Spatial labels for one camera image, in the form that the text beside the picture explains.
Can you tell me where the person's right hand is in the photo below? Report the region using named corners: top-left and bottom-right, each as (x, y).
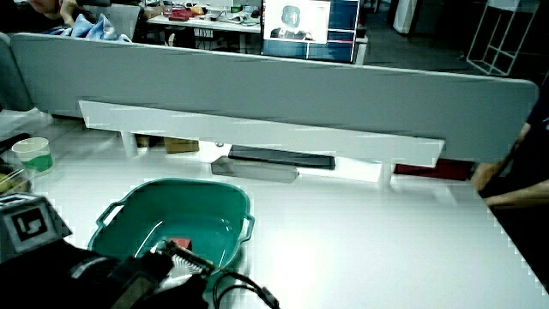
top-left (0, 192), bottom-right (113, 309)

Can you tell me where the red block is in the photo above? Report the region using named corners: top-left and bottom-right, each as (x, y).
top-left (168, 237), bottom-right (193, 251)

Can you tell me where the clear bag of fruit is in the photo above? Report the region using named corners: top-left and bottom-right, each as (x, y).
top-left (0, 165), bottom-right (33, 197)

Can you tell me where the white green paper cup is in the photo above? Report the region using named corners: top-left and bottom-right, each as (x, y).
top-left (11, 136), bottom-right (55, 175)

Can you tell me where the teal plastic basin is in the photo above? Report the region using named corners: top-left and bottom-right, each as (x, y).
top-left (87, 178), bottom-right (256, 294)

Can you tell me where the grey side divider panel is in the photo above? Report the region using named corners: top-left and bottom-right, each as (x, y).
top-left (0, 32), bottom-right (34, 112)

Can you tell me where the blue cloth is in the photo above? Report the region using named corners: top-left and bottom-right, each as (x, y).
top-left (45, 13), bottom-right (132, 43)

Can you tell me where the white desk shelf riser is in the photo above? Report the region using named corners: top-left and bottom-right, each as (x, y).
top-left (78, 100), bottom-right (446, 185)

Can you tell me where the black keyboard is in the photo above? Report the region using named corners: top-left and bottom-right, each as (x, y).
top-left (227, 144), bottom-right (336, 171)

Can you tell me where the grey desk divider panel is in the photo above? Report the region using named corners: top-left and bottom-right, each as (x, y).
top-left (9, 32), bottom-right (540, 164)

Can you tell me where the white background desk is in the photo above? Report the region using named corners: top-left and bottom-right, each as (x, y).
top-left (145, 12), bottom-right (262, 35)

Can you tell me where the white picture board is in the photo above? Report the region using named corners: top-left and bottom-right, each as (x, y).
top-left (262, 0), bottom-right (332, 45)

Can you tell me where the computer monitor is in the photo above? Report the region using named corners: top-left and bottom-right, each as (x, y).
top-left (260, 0), bottom-right (360, 64)

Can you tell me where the dark red box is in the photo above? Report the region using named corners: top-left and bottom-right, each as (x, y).
top-left (393, 157), bottom-right (475, 182)

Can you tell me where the black glove cable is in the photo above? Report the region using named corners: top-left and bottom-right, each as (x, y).
top-left (212, 269), bottom-right (282, 309)

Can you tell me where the white metal frame rack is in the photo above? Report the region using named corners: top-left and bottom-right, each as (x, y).
top-left (466, 0), bottom-right (542, 77)

